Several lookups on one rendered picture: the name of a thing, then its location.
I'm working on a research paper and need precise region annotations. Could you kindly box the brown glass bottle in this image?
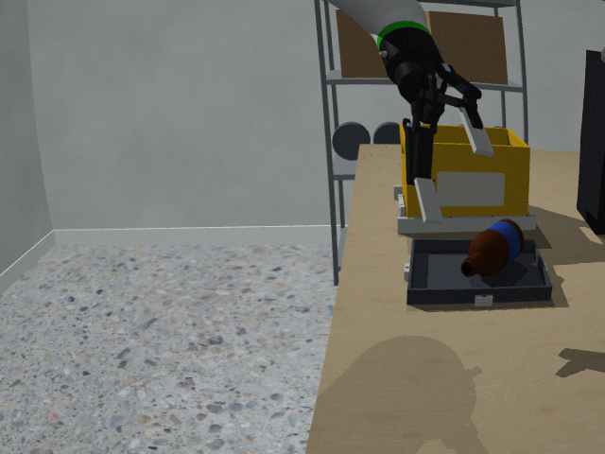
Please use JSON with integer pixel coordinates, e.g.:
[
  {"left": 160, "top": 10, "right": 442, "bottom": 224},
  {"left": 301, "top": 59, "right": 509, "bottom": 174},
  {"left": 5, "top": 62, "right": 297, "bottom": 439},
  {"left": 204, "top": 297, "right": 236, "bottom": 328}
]
[{"left": 461, "top": 218, "right": 524, "bottom": 277}]

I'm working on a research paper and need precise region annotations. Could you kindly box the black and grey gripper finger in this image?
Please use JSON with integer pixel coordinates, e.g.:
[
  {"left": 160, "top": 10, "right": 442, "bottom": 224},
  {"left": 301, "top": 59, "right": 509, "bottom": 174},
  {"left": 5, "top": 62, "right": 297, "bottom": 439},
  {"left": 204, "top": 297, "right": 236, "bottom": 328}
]
[
  {"left": 419, "top": 61, "right": 494, "bottom": 157},
  {"left": 403, "top": 100, "right": 443, "bottom": 224}
]

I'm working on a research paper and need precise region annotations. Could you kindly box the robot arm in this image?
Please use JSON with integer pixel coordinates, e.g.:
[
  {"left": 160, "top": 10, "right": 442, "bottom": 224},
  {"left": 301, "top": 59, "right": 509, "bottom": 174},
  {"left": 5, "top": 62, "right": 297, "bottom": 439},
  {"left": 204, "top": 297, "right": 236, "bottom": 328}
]
[{"left": 325, "top": 0, "right": 444, "bottom": 84}]

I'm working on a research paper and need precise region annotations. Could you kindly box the yellow open-top crate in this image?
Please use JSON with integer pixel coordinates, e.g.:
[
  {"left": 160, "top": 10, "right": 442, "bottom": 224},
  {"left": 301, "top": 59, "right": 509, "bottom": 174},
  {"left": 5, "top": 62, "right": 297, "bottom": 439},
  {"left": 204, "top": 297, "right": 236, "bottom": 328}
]
[{"left": 399, "top": 124, "right": 530, "bottom": 217}]

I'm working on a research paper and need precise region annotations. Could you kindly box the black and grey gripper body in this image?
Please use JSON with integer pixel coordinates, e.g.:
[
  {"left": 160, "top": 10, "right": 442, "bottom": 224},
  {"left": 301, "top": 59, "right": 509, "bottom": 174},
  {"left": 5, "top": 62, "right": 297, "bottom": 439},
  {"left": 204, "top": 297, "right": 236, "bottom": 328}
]
[{"left": 394, "top": 56, "right": 447, "bottom": 125}]

